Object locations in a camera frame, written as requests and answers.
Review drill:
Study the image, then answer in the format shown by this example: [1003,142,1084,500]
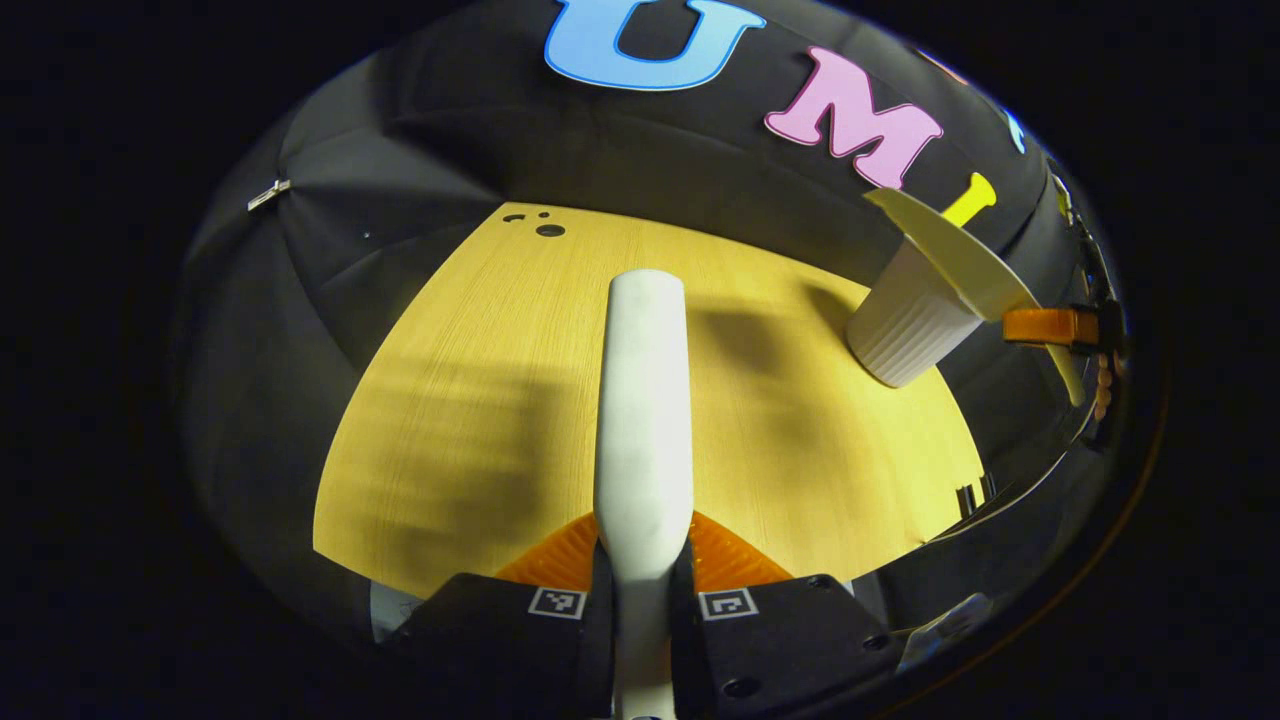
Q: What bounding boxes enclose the white plastic dustpan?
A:
[864,186,1087,407]

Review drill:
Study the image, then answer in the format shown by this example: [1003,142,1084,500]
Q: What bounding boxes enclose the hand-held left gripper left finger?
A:
[392,511,617,720]

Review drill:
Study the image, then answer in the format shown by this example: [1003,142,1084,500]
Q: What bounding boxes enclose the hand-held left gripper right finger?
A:
[670,511,906,720]

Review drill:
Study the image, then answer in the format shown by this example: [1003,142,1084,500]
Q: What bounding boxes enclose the white ribbed garbage bin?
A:
[845,235,987,390]

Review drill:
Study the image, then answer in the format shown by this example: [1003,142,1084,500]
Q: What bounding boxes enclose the wooden desktop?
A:
[313,203,987,602]

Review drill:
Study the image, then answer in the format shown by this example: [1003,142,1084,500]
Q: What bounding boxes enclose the black desk edge bracket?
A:
[956,473,998,519]

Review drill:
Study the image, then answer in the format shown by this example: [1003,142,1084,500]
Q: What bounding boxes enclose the black backdrop cloth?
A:
[172,0,1133,641]

